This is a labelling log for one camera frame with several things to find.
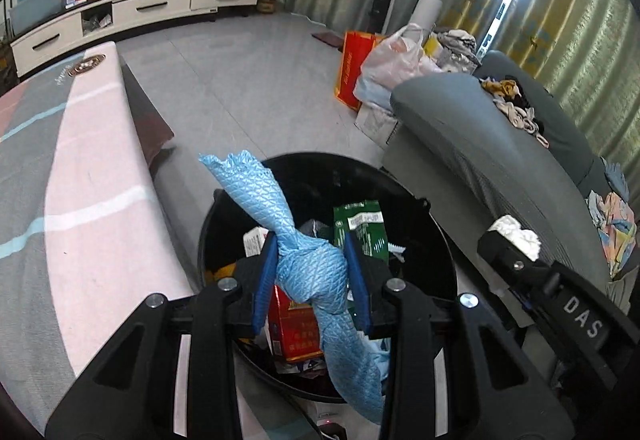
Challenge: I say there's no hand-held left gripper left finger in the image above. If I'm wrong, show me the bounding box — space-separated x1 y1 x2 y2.
45 232 280 440

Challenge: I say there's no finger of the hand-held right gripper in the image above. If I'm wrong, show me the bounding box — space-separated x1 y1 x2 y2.
477 231 629 389

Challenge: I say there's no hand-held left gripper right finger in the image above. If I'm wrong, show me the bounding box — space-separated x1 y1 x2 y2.
342 231 576 440

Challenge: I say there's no white printed carton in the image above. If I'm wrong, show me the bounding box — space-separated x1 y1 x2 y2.
243 227 272 259

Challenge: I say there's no blue cloth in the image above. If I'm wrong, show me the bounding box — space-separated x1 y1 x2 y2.
199 151 390 425

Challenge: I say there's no red carton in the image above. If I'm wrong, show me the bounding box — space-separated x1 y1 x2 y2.
266 284 326 364

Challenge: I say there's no green packet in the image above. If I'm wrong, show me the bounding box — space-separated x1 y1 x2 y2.
332 200 390 266

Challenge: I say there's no white tissue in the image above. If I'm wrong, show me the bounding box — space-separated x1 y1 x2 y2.
492 215 542 261

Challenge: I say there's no black trash bin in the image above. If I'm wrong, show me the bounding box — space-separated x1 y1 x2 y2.
196 152 459 405

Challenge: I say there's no colourful printed cloth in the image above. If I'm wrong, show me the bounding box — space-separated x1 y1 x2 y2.
585 160 639 281

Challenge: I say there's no white power strip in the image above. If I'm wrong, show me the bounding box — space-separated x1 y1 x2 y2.
317 415 349 440

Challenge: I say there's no cardboard box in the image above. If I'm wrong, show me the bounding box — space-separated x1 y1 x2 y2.
355 104 399 149

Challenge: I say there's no grey sofa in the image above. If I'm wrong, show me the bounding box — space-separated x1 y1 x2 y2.
382 50 640 301

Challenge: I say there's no pile of socks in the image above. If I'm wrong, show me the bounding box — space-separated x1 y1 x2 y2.
477 76 551 149

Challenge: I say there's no orange shopping bag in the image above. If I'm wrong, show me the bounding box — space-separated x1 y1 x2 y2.
334 30 386 113

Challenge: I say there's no large filled white plastic bag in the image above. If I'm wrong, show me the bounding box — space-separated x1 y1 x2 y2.
354 23 441 88

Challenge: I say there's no dark brown floor mat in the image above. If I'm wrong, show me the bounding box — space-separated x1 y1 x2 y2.
311 30 346 52

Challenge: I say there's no pile of grey clothes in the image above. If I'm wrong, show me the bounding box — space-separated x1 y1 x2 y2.
432 27 479 71

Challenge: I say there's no yellow patterned curtain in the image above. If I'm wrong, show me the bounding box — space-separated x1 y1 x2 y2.
440 0 640 171

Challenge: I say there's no white TV cabinet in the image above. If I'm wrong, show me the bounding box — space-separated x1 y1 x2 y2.
10 0 261 78

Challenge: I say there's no grey storage bin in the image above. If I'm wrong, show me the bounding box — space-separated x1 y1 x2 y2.
9 0 71 33

